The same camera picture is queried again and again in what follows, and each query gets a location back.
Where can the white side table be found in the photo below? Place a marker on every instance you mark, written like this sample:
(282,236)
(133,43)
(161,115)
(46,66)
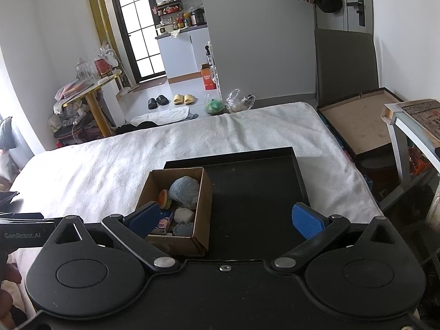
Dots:
(412,141)

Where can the clear plastic bag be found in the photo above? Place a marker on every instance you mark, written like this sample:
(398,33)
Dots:
(239,101)

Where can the green bag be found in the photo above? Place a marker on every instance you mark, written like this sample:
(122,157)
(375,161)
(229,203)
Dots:
(213,106)

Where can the white fleece blanket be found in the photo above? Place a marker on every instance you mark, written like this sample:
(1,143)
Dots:
(113,165)

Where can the black framed glass door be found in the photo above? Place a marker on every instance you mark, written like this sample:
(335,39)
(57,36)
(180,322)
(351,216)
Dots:
(137,31)

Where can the small blue-grey cloth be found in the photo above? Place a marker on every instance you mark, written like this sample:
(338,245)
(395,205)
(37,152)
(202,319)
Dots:
(184,229)

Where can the black cloth on floor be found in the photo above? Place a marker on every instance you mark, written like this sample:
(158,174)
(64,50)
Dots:
(134,128)

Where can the white kitchen cabinet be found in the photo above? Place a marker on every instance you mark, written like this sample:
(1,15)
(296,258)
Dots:
(184,53)

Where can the person's left hand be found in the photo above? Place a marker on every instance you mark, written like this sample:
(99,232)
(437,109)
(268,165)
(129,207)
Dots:
(11,273)

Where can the black tray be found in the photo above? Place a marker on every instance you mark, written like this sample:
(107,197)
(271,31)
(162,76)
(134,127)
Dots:
(251,196)

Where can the shallow brown framed box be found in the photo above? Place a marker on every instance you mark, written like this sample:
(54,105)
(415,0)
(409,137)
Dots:
(361,123)

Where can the round table with yellow leg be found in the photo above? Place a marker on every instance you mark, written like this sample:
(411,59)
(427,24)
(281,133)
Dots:
(92,89)

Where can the black spray bottle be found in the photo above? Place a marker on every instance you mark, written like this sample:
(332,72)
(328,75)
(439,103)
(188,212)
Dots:
(207,55)

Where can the yellow slipper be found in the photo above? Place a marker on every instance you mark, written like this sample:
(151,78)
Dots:
(189,99)
(177,98)

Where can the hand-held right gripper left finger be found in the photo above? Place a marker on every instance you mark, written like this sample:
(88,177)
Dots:
(144,218)

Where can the white floor towel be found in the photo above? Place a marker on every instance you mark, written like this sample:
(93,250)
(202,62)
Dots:
(161,115)

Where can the white foam piece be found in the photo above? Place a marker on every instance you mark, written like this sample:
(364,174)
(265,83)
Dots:
(183,215)

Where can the black slipper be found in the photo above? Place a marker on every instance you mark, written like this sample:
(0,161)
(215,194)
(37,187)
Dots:
(152,103)
(162,100)

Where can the red carton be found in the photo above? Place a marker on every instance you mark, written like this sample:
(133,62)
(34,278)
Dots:
(208,75)

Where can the brown cardboard box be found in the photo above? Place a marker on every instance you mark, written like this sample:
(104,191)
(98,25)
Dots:
(202,213)

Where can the kitchen shelf with bottles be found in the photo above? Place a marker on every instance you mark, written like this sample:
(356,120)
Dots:
(178,15)

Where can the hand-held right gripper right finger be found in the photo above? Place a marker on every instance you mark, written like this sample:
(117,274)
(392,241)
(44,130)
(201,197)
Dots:
(307,221)

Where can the brown printed board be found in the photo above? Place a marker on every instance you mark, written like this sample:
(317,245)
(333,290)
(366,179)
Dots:
(423,113)

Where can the glass jar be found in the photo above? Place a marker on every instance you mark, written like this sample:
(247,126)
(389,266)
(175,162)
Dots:
(82,70)

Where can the red canister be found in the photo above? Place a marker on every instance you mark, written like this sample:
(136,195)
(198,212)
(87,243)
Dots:
(102,67)

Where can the grey-blue fuzzy cloth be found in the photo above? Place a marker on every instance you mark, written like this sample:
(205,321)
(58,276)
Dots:
(184,190)

